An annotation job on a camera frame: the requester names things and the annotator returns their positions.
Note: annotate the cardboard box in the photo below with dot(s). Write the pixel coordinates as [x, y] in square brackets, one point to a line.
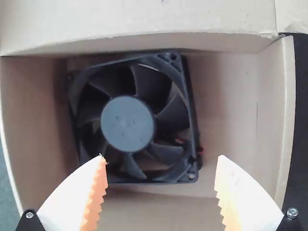
[144, 19]

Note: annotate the black square fan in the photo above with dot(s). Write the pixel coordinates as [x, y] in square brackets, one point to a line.
[127, 122]

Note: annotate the black mat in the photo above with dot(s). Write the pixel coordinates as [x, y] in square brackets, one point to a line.
[302, 120]

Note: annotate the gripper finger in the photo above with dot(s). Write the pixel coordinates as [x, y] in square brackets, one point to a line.
[245, 202]
[72, 202]

